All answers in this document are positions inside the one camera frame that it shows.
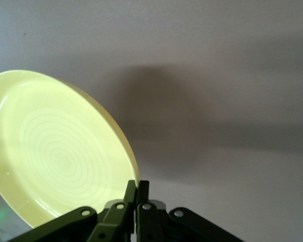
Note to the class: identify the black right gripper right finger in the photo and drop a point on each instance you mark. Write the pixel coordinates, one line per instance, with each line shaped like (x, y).
(166, 229)

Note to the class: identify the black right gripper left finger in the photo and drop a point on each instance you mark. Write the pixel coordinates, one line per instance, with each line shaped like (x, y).
(91, 229)

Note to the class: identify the yellow round plate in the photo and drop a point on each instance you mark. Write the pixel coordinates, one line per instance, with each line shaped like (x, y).
(53, 141)

